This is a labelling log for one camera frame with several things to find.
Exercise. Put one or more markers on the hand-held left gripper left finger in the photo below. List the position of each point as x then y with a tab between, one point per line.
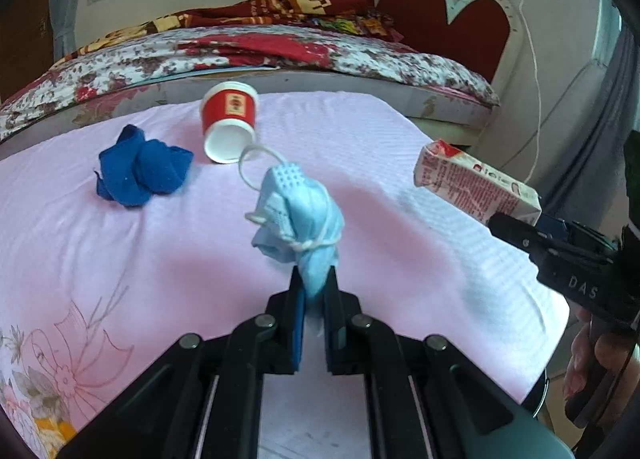
297	319

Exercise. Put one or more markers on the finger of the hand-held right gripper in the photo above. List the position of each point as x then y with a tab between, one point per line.
552	226
515	234

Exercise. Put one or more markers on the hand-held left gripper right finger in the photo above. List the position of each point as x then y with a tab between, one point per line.
332	324

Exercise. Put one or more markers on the red and white carton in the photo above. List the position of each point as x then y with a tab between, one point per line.
465	179

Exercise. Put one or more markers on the blue face mask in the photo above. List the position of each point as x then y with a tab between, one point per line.
310	229

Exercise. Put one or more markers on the person's right hand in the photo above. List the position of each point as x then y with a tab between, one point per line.
577	354

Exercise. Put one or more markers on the pink tablecloth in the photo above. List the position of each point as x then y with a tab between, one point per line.
400	264

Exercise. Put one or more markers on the grey mattress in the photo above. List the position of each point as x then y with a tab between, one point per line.
450	106

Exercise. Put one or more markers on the grey hanging cloth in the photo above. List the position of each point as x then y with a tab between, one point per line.
617	99

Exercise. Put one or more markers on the blue cloth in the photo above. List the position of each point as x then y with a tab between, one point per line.
145	164

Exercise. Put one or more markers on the red and white headboard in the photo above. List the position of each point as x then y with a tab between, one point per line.
450	24

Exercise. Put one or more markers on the red paper cup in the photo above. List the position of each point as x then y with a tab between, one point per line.
230	109

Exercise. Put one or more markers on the floral bedsheet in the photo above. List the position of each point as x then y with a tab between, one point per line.
125	59

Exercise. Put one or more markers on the brown wooden door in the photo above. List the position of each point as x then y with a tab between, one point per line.
25	34

